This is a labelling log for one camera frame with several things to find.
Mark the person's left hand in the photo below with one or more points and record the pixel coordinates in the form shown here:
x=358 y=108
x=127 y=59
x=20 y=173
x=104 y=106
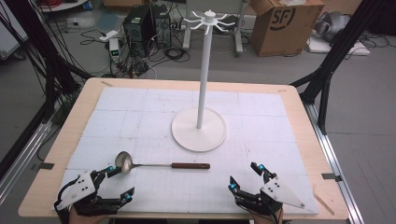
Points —
x=84 y=220

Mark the grey rounded device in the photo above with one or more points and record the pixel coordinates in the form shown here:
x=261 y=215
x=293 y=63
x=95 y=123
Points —
x=333 y=25

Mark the white grid mat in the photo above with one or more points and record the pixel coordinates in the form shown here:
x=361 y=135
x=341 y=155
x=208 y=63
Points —
x=155 y=124

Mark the aluminium rail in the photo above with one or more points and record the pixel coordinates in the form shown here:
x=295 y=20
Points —
x=330 y=155
x=21 y=158

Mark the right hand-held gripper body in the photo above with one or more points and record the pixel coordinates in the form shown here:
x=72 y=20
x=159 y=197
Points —
x=280 y=191

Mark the white round table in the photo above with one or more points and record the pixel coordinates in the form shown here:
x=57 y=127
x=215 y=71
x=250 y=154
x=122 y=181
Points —
x=71 y=5

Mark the black table bracket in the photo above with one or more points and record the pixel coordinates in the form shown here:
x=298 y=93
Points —
x=330 y=176
x=45 y=166

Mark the brown cardboard box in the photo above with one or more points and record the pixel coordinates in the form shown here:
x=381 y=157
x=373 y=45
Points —
x=280 y=37

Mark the person's right hand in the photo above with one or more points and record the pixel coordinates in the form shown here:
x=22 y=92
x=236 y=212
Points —
x=269 y=220

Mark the white hook rack stand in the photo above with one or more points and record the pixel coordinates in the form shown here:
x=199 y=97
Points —
x=204 y=77

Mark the brown tape strip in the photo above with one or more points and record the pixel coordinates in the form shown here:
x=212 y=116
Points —
x=282 y=90
x=106 y=83
x=323 y=203

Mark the white device with green display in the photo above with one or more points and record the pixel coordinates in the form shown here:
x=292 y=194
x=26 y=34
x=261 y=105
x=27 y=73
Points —
x=114 y=48

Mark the white metal stand frame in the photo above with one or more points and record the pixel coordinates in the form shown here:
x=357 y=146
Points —
x=187 y=31

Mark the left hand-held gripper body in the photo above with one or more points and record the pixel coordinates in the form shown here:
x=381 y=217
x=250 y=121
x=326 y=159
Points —
x=79 y=189

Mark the slim black computer tower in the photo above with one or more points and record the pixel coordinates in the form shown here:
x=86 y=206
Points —
x=162 y=28

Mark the white flat board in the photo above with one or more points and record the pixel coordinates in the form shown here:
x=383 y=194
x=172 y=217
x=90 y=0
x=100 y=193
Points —
x=320 y=46

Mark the white power strip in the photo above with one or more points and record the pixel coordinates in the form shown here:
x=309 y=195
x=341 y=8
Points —
x=108 y=35

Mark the large black computer tower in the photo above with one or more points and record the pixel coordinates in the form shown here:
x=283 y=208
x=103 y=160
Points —
x=137 y=28

